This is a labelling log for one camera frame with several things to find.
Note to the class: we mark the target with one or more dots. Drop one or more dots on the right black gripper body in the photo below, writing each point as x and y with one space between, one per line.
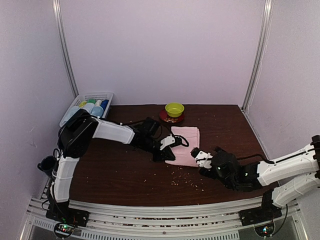
229 183

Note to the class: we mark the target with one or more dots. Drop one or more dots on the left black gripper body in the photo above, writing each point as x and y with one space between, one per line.
155 157

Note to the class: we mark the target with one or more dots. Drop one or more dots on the red floral plate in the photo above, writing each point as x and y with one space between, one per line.
163 115

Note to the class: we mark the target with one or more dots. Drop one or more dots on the green plastic bowl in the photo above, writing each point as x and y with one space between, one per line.
174 109

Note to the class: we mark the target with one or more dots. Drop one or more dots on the pink towel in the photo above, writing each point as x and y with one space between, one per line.
182 154

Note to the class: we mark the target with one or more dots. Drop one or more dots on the blue polka dot towel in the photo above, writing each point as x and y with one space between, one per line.
97 111

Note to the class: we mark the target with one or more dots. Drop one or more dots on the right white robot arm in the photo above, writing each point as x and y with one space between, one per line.
303 166

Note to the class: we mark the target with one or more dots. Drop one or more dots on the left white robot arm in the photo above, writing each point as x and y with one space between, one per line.
74 139

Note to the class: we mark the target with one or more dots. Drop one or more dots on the dark blue rolled towel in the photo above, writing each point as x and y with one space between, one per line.
104 103

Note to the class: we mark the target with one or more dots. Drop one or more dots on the white rolled towel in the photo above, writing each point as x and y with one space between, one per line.
98 102

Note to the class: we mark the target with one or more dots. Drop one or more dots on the light blue rolled towel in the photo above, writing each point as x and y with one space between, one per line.
88 107

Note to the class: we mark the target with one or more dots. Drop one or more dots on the green rolled towel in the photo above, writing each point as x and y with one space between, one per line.
91 100

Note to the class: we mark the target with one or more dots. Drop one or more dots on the yellow rolled towel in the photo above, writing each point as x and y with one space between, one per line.
82 104

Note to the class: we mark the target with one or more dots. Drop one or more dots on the white plastic basket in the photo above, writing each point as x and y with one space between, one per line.
98 95

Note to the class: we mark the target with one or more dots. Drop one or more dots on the dark blue mug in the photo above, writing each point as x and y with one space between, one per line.
49 165

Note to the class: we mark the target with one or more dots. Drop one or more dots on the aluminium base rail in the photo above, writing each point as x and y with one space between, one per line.
217 221

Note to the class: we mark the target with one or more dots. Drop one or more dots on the right aluminium frame post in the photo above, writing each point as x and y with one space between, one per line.
261 47

